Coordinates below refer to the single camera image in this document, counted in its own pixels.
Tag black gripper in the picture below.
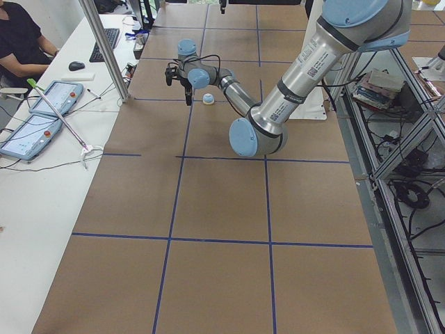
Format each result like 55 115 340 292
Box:
165 62 193 106

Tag blue and cream bell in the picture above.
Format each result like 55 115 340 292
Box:
202 93 215 105

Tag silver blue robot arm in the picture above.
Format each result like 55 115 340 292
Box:
165 1 412 157

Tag metal cup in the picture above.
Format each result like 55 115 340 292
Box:
134 33 146 50

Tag black keyboard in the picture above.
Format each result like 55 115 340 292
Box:
88 27 121 63

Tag black computer mouse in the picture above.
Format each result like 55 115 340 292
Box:
68 61 85 72

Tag reacher grabber stick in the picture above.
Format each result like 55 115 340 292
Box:
26 79 104 170

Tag upper blue teach pendant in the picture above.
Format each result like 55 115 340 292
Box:
29 81 84 117

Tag blue teach pendant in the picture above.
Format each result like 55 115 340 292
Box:
1 114 62 161
29 81 84 117

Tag lower blue teach pendant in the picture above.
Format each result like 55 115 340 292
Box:
1 114 62 161

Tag person in black shirt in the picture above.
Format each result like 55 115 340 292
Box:
1 1 59 90

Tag stack of books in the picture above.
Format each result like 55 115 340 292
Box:
352 69 405 110

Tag aluminium frame post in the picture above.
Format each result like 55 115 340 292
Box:
79 0 129 103

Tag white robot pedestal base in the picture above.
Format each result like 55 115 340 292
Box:
289 88 327 120

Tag aluminium frame rack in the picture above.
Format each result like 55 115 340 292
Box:
327 50 444 333

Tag black cable coil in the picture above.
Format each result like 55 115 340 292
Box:
394 180 432 209

